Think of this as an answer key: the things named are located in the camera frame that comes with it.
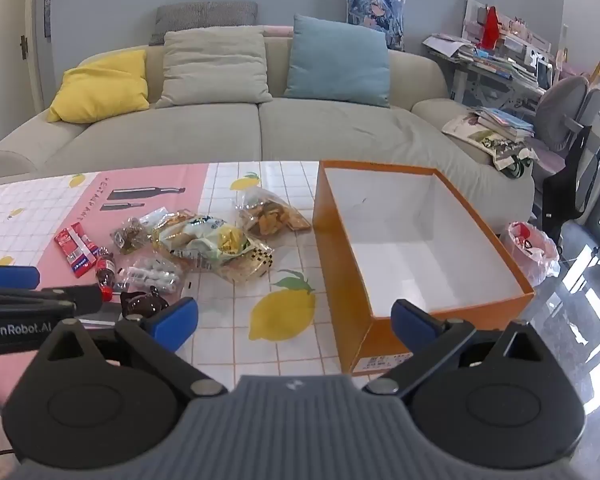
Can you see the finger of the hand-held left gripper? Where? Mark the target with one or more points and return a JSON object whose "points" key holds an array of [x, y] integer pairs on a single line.
{"points": [[10, 276], [65, 297]]}

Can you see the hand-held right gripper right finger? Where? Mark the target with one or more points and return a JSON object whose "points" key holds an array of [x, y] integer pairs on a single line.
{"points": [[411, 321]]}

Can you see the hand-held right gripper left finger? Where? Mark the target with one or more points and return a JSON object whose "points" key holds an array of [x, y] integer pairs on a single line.
{"points": [[175, 319]]}

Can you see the clear bag of white candies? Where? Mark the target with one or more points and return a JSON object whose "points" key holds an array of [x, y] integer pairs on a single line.
{"points": [[152, 274]]}

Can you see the yellow green snack bag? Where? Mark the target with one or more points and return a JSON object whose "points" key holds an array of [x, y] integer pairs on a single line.
{"points": [[205, 240]]}

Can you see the clear bag of nuts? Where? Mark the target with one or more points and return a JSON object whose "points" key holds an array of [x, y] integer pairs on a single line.
{"points": [[130, 235]]}

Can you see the checkered edge snack packet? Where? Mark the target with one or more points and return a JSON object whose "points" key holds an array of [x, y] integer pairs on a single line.
{"points": [[250, 262]]}

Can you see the golden snack packet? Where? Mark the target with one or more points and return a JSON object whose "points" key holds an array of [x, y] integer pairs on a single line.
{"points": [[172, 222]]}

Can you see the orange cardboard box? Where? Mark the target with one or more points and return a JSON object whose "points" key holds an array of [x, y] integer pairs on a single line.
{"points": [[340, 240]]}

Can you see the clear bag of fried crackers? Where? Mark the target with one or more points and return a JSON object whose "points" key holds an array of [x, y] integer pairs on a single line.
{"points": [[270, 217]]}

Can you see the dark chocolate packet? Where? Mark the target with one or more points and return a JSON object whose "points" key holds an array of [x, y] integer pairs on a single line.
{"points": [[142, 304]]}

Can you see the small cola bottle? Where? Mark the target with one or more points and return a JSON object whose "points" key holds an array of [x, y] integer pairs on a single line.
{"points": [[105, 272]]}

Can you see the red snack packet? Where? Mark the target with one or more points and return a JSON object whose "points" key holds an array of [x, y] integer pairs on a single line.
{"points": [[75, 250]]}

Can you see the trash bin with pink bag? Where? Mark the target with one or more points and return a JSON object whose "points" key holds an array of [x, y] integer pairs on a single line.
{"points": [[527, 255]]}

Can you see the printed tote bag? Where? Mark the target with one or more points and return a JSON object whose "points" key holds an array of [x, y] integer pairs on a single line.
{"points": [[512, 160]]}

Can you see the beige sofa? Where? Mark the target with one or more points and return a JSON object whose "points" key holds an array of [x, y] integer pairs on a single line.
{"points": [[330, 130]]}

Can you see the black jacket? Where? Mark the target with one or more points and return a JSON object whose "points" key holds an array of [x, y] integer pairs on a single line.
{"points": [[570, 185]]}

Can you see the yellow cushion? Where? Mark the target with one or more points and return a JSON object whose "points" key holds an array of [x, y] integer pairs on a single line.
{"points": [[105, 85]]}

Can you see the stack of magazines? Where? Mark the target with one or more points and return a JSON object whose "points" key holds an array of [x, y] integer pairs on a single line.
{"points": [[500, 122]]}

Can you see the white door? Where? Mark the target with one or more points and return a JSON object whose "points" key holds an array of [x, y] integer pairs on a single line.
{"points": [[35, 60]]}

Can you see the white desk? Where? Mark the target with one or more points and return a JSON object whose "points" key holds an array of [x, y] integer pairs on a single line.
{"points": [[472, 82]]}

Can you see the beige cushion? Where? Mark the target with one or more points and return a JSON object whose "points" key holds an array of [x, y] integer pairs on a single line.
{"points": [[212, 67]]}

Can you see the grey desk chair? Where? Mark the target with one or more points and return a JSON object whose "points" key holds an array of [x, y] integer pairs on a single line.
{"points": [[562, 110]]}

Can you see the light blue cushion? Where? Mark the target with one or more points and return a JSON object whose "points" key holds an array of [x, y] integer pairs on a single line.
{"points": [[337, 60]]}

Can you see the cluttered desk with books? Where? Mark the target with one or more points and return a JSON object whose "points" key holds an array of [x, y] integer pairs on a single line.
{"points": [[480, 55]]}

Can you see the grey cushion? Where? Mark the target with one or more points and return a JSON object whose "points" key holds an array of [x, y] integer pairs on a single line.
{"points": [[205, 17]]}

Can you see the red figure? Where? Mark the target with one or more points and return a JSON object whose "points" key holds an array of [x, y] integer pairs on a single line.
{"points": [[491, 27]]}

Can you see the anime print pillow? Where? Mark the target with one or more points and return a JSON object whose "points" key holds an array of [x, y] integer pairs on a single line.
{"points": [[375, 15]]}

